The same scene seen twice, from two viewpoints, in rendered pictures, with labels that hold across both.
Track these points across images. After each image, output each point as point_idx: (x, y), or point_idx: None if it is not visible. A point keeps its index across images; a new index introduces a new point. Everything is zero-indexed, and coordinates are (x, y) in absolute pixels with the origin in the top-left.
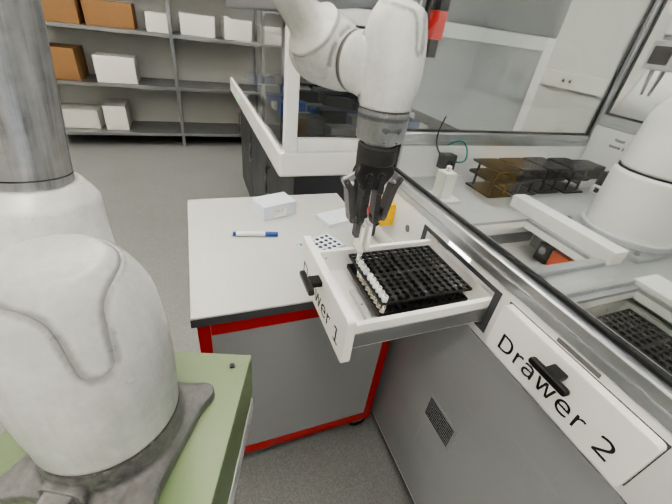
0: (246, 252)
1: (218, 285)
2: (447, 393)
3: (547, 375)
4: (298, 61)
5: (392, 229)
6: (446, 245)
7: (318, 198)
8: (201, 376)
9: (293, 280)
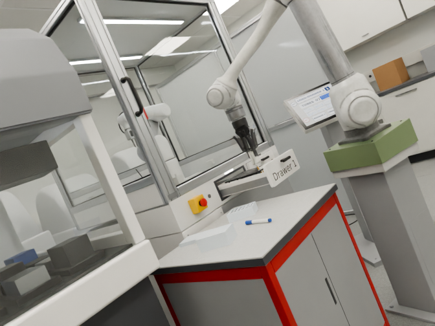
0: (278, 212)
1: (311, 195)
2: None
3: (266, 157)
4: (234, 92)
5: (204, 209)
6: (224, 176)
7: (169, 260)
8: (339, 146)
9: (275, 202)
